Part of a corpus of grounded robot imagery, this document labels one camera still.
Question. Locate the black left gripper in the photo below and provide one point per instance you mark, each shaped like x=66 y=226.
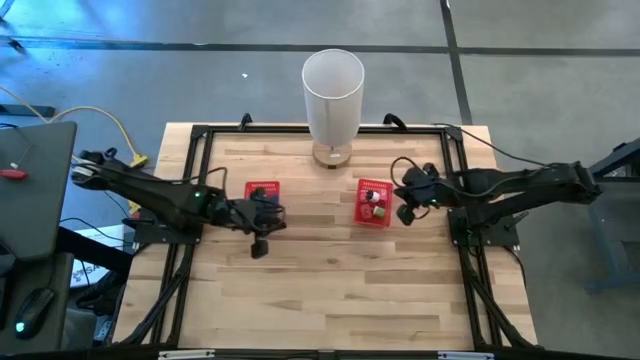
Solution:
x=250 y=217

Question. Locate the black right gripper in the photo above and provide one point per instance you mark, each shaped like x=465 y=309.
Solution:
x=422 y=192

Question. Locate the green and white charger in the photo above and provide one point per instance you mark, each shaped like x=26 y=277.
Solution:
x=379 y=212

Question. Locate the pink wall charger block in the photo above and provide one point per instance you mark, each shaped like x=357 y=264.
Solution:
x=367 y=212

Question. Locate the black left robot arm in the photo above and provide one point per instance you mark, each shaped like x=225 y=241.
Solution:
x=150 y=192

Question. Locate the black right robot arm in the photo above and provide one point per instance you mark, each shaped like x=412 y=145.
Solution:
x=525 y=182

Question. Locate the red plastic basket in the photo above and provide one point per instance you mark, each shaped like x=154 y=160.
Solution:
x=272 y=187
x=361 y=190

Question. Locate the black table clamp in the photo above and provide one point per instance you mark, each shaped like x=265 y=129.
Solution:
x=245 y=121
x=395 y=120

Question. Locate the white shade table lamp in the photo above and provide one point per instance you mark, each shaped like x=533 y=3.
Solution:
x=332 y=95

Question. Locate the silver aluminium extrusion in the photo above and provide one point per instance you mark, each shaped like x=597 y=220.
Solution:
x=185 y=354
x=465 y=355

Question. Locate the white cardboard box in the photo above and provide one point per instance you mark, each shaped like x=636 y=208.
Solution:
x=95 y=270

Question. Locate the black computer mouse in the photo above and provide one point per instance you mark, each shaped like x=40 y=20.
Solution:
x=34 y=312

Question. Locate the small red desk object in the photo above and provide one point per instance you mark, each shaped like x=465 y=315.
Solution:
x=12 y=174

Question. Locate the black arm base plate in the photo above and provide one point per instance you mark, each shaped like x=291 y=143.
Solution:
x=487 y=235
x=167 y=234

